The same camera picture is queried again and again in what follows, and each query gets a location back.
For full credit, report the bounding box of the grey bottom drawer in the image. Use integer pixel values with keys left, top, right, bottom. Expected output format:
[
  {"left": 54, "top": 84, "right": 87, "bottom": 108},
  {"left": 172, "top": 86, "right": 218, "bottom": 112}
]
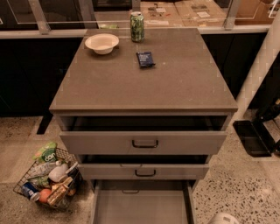
[{"left": 89, "top": 180, "right": 197, "bottom": 224}]

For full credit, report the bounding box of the grey drawer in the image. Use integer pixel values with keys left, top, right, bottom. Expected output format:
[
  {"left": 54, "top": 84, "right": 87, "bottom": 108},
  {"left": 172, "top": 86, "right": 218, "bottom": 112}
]
[
  {"left": 60, "top": 128, "right": 227, "bottom": 156},
  {"left": 79, "top": 155, "right": 209, "bottom": 180},
  {"left": 89, "top": 180, "right": 197, "bottom": 224}
]

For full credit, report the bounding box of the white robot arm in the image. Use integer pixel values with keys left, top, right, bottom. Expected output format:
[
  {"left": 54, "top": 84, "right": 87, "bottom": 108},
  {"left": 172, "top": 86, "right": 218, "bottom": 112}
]
[{"left": 207, "top": 213, "right": 240, "bottom": 224}]

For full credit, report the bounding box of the grey drawer cabinet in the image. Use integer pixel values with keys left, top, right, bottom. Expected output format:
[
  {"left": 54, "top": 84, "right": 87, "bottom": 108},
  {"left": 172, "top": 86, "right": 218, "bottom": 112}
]
[{"left": 48, "top": 27, "right": 239, "bottom": 224}]

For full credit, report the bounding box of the grey top drawer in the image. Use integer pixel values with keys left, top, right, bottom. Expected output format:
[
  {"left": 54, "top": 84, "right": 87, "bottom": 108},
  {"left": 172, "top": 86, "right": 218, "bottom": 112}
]
[{"left": 60, "top": 128, "right": 227, "bottom": 156}]

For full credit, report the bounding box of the grey middle drawer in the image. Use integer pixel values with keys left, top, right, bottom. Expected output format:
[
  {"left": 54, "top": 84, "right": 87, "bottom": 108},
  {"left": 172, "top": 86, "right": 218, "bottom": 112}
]
[{"left": 79, "top": 155, "right": 209, "bottom": 180}]

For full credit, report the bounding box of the dark blue snack packet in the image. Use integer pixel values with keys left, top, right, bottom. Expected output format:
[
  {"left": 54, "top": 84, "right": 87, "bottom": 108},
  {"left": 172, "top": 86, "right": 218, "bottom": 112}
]
[{"left": 136, "top": 52, "right": 155, "bottom": 68}]

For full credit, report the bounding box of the white bowl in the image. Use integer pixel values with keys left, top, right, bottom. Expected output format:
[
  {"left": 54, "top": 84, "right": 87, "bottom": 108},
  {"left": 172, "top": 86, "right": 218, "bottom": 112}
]
[{"left": 85, "top": 33, "right": 119, "bottom": 55}]

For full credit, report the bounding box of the green soda can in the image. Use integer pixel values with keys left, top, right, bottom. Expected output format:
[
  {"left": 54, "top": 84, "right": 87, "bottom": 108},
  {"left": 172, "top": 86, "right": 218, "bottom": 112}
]
[{"left": 130, "top": 11, "right": 144, "bottom": 42}]

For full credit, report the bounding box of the green chip bag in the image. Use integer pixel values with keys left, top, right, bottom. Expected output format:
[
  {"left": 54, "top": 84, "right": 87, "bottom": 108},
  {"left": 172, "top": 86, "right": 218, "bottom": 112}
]
[{"left": 32, "top": 142, "right": 57, "bottom": 163}]

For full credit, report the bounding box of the white bottle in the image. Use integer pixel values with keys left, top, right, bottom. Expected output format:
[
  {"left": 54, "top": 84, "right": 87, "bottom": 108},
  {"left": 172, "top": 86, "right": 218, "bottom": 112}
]
[{"left": 48, "top": 161, "right": 68, "bottom": 182}]

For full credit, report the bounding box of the clear plastic water bottle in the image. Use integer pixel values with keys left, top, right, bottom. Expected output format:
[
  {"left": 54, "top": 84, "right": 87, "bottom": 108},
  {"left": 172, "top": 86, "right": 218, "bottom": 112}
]
[{"left": 30, "top": 163, "right": 57, "bottom": 178}]

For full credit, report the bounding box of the brown snack box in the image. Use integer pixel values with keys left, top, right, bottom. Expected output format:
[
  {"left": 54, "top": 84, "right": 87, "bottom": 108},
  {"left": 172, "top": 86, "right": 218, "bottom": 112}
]
[{"left": 47, "top": 177, "right": 73, "bottom": 207}]

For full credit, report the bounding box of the black floor tray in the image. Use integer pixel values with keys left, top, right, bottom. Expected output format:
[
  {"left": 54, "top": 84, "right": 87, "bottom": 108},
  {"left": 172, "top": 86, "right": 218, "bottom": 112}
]
[{"left": 233, "top": 120, "right": 277, "bottom": 158}]

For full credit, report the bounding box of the orange fruit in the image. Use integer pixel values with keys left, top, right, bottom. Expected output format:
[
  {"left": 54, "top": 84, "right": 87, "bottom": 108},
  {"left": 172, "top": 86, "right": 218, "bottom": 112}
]
[{"left": 38, "top": 189, "right": 52, "bottom": 203}]

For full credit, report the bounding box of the blue soda can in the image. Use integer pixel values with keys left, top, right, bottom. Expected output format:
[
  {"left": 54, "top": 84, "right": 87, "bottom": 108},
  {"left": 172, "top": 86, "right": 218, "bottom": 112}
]
[{"left": 21, "top": 182, "right": 40, "bottom": 201}]

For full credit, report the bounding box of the wire basket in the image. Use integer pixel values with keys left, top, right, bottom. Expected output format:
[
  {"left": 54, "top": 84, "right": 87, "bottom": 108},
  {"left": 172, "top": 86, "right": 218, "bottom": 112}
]
[{"left": 13, "top": 148, "right": 82, "bottom": 210}]

